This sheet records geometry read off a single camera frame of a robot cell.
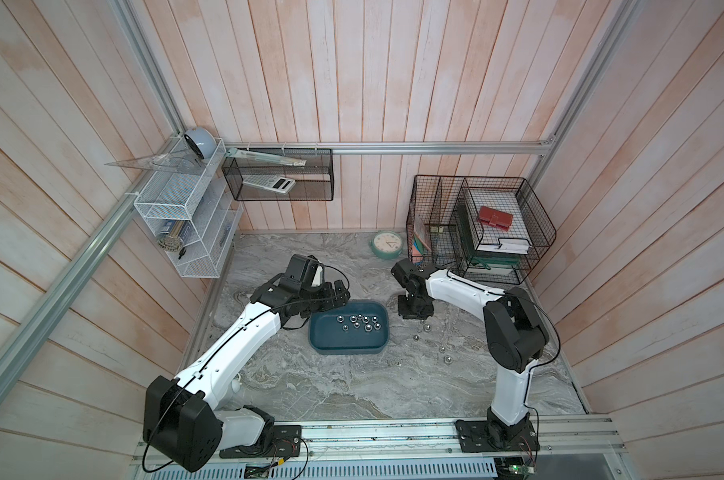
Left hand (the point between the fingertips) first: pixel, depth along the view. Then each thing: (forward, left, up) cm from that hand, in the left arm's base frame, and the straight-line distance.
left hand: (335, 303), depth 79 cm
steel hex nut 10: (+4, -12, -16) cm, 20 cm away
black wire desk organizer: (+46, -37, -17) cm, 61 cm away
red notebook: (+28, -52, +5) cm, 59 cm away
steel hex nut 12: (+1, -13, -16) cm, 20 cm away
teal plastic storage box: (-2, +3, -17) cm, 17 cm away
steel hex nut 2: (-2, -25, -17) cm, 30 cm away
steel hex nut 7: (+1, -2, -16) cm, 16 cm away
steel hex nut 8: (+2, -6, -16) cm, 17 cm away
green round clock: (+36, -17, -15) cm, 42 cm away
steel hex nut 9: (+3, -9, -15) cm, 18 cm away
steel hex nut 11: (+1, -10, -16) cm, 19 cm away
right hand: (+6, -22, -14) cm, 27 cm away
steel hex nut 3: (-6, -32, -16) cm, 36 cm away
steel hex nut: (+1, -28, -16) cm, 33 cm away
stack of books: (+24, -49, +3) cm, 54 cm away
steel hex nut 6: (+4, -5, -16) cm, 17 cm away
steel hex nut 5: (+4, -1, -17) cm, 17 cm away
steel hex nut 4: (-9, -33, -16) cm, 38 cm away
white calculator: (+41, +23, +9) cm, 48 cm away
